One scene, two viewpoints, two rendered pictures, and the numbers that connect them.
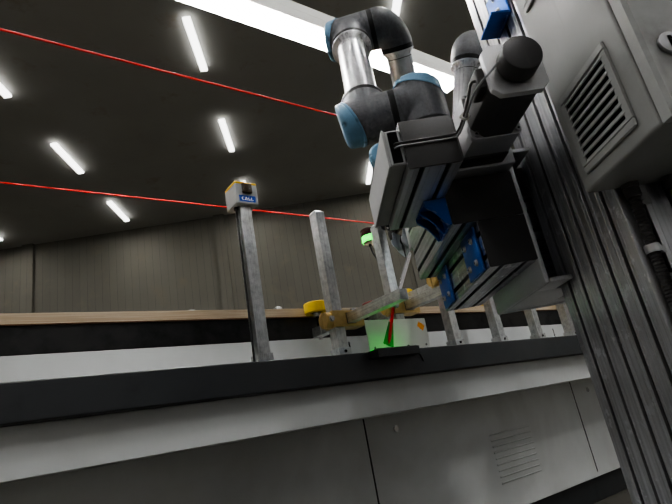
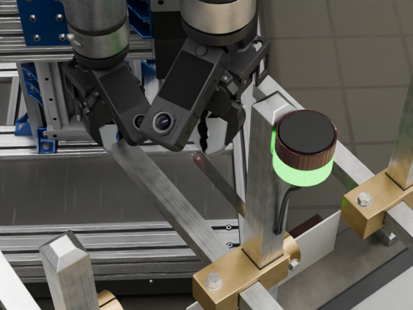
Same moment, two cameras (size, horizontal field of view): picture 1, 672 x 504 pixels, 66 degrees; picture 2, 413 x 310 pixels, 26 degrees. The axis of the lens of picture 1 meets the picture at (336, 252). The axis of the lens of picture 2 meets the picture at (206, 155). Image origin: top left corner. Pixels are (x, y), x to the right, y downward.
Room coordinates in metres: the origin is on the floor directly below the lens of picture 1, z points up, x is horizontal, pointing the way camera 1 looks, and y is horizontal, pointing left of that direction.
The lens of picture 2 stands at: (2.28, -0.20, 1.81)
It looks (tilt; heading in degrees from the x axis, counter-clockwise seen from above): 51 degrees down; 182
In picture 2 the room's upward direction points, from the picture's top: straight up
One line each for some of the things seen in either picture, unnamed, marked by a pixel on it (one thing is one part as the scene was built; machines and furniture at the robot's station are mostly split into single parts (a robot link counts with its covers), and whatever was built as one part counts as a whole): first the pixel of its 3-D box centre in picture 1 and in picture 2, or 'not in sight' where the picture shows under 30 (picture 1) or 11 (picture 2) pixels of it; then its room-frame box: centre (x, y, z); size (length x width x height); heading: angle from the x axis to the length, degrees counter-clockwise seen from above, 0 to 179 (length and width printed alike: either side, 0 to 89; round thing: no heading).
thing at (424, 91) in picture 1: (418, 105); not in sight; (1.08, -0.26, 1.20); 0.13 x 0.12 x 0.14; 81
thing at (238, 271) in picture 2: (399, 307); (248, 273); (1.69, -0.17, 0.85); 0.14 x 0.06 x 0.05; 128
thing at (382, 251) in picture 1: (390, 289); (263, 235); (1.68, -0.16, 0.91); 0.04 x 0.04 x 0.48; 38
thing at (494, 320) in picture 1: (484, 285); not in sight; (1.99, -0.55, 0.93); 0.04 x 0.04 x 0.48; 38
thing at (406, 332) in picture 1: (398, 334); (264, 276); (1.64, -0.15, 0.75); 0.26 x 0.01 x 0.10; 128
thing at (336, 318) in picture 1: (341, 320); (389, 194); (1.54, 0.02, 0.81); 0.14 x 0.06 x 0.05; 128
